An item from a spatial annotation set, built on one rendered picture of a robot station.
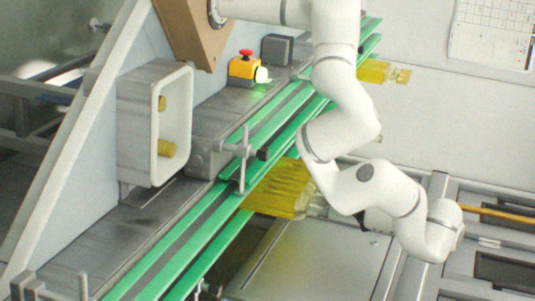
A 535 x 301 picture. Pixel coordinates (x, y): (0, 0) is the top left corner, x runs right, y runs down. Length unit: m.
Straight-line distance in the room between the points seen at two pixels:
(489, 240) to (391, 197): 0.73
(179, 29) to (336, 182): 0.48
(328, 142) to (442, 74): 6.32
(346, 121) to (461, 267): 0.72
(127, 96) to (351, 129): 0.44
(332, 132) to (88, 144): 0.45
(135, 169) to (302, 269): 0.48
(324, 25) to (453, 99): 6.35
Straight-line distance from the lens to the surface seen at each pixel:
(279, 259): 1.63
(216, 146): 1.50
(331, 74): 1.24
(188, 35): 1.47
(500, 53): 7.42
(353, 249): 1.71
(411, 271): 1.67
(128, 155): 1.38
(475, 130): 7.69
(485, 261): 1.87
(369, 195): 1.25
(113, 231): 1.35
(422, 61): 7.52
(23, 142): 1.98
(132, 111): 1.34
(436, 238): 1.45
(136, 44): 1.39
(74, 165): 1.27
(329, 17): 1.28
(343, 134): 1.22
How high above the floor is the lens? 1.41
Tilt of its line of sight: 15 degrees down
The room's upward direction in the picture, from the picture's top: 102 degrees clockwise
